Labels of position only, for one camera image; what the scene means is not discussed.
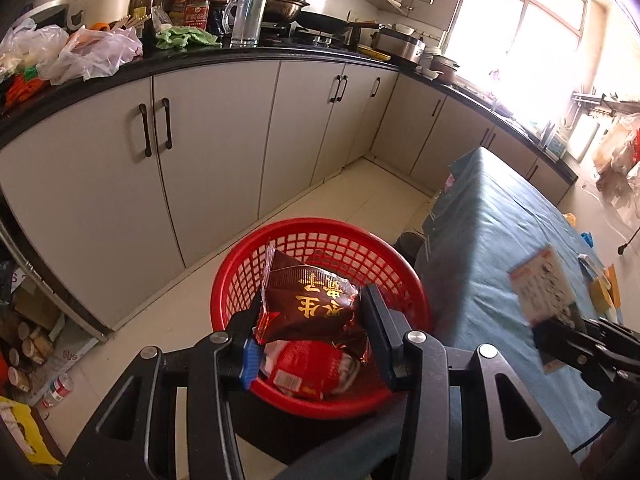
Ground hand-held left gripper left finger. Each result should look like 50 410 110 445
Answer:
60 304 264 480

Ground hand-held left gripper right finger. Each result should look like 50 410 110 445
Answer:
361 284 583 480

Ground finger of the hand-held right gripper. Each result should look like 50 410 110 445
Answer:
532 320 599 369

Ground red white snack packet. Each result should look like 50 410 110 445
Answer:
257 340 361 401

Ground orange box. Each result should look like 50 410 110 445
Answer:
587 264 622 311

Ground white printed packet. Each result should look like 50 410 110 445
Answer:
507 245 583 376

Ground red plastic basket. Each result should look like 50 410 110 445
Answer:
210 217 433 421

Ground brown snack packet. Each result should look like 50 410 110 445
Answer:
251 240 371 365

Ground blue table cloth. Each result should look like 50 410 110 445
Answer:
290 146 640 480

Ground plastic bottle red label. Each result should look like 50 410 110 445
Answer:
42 372 76 408

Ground hanging plastic bags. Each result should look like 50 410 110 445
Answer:
592 112 640 211

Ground blue white box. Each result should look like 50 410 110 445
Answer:
545 130 571 162

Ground cluster of glass jars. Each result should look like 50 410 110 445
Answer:
7 320 56 392

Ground row of grey base cabinets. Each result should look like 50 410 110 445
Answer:
0 57 573 331

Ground yellow shopping bag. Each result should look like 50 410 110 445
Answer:
0 395 63 467

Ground brown cooking pot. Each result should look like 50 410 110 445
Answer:
430 55 458 86

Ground stack of white bowls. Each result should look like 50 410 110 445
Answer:
419 47 443 80

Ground silver rice cooker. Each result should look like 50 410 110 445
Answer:
372 27 427 67

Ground gas stove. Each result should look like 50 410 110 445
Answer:
260 25 361 51

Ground kitchen window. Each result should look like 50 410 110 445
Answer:
445 0 608 126

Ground black kitchen countertop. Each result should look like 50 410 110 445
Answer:
0 42 578 183

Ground black frying pan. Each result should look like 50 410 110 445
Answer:
295 10 386 33

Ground green cloth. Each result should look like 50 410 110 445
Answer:
155 25 221 51

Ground glass mug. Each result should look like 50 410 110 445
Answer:
223 0 268 48

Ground pinkish clear plastic bag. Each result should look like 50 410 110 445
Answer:
50 25 143 86

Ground steel wok with lid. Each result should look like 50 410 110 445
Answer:
235 0 311 26

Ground orange plastic object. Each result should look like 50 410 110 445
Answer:
0 72 42 111

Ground blue cable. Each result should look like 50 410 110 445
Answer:
570 417 623 458

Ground black plug with cable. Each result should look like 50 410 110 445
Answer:
617 230 640 257

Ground steel wall rack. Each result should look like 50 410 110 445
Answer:
570 92 640 122

